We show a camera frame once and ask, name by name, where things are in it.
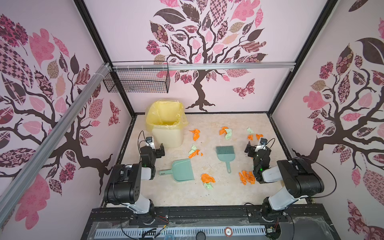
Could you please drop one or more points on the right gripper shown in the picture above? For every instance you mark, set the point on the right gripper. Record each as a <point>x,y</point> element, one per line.
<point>250,150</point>

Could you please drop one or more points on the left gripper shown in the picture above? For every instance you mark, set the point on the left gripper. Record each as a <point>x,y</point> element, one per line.
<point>159,150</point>

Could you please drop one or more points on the green hand brush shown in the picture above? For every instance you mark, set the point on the green hand brush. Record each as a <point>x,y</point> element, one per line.
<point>226,154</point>

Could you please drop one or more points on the green dustpan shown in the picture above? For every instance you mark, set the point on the green dustpan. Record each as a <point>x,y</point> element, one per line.
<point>181,170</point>

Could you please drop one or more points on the green scrap mid table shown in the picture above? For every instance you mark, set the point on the green scrap mid table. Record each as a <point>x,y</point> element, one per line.
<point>193,149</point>

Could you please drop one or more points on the orange scrap mid table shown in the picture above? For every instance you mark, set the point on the orange scrap mid table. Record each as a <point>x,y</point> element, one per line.
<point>193,154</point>

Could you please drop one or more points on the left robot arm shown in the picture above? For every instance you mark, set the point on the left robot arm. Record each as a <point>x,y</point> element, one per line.
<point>124,185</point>

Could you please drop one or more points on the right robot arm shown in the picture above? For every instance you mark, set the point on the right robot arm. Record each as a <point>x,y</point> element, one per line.
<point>300,180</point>

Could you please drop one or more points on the orange scrap pile front right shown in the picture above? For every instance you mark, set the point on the orange scrap pile front right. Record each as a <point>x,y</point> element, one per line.
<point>247,177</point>

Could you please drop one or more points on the cream trash bin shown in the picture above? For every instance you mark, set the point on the cream trash bin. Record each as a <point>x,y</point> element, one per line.
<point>170,138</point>

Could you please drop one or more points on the yellow bin liner bag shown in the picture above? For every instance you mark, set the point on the yellow bin liner bag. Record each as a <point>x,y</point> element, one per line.
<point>166,115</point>

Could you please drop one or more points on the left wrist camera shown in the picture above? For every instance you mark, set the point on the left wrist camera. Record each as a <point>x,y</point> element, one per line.
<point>150,142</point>

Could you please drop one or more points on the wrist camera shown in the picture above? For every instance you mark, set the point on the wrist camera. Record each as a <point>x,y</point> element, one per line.
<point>263,142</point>
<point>150,142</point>

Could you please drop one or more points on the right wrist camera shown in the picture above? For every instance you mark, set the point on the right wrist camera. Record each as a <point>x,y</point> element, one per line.
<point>263,142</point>

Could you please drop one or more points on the black wire basket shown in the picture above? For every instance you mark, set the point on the black wire basket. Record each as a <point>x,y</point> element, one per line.
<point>138,77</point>

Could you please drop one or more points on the white slotted cable duct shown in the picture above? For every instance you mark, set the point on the white slotted cable duct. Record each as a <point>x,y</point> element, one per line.
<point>179,232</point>

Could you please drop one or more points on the aluminium rail back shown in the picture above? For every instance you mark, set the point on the aluminium rail back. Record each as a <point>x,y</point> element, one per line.
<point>222,66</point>

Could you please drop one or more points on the aluminium rail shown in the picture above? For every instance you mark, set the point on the aluminium rail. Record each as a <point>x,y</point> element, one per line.
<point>24,179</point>
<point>222,66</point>

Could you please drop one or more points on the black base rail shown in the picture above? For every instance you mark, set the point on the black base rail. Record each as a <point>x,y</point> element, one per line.
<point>297,222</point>

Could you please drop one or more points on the aluminium rail left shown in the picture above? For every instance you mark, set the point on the aluminium rail left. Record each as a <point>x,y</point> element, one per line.
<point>24,179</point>

